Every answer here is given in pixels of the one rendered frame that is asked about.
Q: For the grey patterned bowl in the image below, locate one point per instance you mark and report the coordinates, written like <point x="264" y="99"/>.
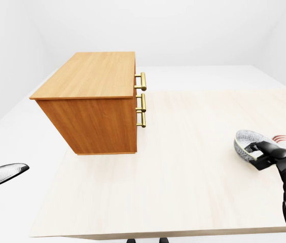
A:
<point x="246" y="137"/>

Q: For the small dark shape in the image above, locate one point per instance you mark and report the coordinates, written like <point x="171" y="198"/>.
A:
<point x="163" y="240"/>
<point x="130" y="241"/>

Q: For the wooden cabinet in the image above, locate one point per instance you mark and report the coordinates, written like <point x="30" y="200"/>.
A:
<point x="89" y="101"/>

